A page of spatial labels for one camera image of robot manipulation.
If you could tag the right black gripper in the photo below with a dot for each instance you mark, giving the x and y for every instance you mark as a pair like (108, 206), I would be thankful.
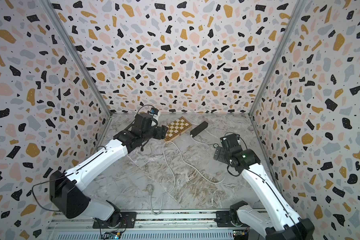
(219, 152)

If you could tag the wooden chessboard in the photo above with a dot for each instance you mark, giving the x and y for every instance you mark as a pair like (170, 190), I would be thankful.
(177, 128)

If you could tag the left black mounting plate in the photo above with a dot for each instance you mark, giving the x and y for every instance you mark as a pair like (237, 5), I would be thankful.
(121, 220)

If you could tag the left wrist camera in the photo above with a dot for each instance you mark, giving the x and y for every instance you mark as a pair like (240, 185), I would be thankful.
(142, 123)

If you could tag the black power strip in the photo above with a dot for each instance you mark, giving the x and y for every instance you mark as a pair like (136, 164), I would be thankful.
(198, 129)

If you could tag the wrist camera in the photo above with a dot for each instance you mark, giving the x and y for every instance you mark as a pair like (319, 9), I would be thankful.
(230, 142)
(142, 123)

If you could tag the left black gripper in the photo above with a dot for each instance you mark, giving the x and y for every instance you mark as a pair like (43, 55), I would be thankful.
(162, 132)

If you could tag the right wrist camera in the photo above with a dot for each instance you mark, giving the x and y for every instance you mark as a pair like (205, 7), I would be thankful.
(230, 142)

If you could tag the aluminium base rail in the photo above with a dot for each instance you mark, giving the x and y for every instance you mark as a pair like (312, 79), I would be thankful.
(169, 225)

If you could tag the black mounting plate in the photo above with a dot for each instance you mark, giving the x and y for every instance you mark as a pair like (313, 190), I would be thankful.
(223, 220)
(121, 220)

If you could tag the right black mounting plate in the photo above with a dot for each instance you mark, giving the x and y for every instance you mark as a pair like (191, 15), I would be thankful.
(223, 220)

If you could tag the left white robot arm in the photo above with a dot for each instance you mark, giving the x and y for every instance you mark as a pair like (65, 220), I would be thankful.
(67, 188)

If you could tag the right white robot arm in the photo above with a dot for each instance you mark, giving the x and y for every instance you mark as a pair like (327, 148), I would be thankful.
(282, 221)

